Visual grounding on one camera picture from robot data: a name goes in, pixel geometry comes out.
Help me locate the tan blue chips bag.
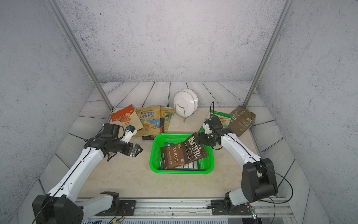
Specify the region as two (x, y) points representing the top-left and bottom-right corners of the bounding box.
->
(136, 105), (161, 136)

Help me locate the wire plate rack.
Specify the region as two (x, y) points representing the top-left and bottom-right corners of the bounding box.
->
(174, 103), (194, 122)

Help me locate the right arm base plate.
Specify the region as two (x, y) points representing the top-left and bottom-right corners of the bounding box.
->
(207, 199), (252, 216)

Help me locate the green Chulo cassava chips bag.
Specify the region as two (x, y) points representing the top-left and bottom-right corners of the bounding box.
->
(198, 110), (233, 133)

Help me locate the green plastic basket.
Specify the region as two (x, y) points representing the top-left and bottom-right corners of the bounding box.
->
(149, 133), (214, 175)

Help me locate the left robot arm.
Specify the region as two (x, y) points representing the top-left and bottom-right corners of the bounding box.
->
(32, 123), (143, 224)

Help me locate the aluminium frame post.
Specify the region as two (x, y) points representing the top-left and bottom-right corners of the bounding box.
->
(46, 0), (114, 112)
(242, 0), (294, 108)

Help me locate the left aluminium frame post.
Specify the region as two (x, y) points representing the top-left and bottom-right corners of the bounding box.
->
(46, 0), (114, 112)

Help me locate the white plate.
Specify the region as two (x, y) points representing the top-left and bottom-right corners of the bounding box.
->
(173, 89), (199, 112)

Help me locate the right aluminium frame post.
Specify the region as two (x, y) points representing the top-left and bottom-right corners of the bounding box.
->
(242, 0), (294, 108)

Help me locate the brown Kettle chips bag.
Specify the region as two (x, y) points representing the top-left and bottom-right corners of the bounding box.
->
(160, 133), (208, 170)

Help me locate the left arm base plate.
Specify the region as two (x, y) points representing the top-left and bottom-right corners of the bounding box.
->
(106, 200), (136, 217)

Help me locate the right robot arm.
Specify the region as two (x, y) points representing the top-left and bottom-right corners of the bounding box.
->
(198, 115), (278, 208)

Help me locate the dark green chips bag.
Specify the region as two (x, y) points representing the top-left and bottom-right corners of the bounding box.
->
(158, 142), (200, 171)

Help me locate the red beige chips bag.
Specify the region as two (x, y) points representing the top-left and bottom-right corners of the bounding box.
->
(110, 105), (143, 130)

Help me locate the tan green chips bag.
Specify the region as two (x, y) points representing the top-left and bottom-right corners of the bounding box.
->
(160, 107), (174, 133)

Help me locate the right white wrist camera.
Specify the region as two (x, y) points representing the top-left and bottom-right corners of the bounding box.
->
(203, 119), (211, 134)

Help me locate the aluminium front rail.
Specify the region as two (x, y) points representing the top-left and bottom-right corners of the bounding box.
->
(76, 198), (296, 224)

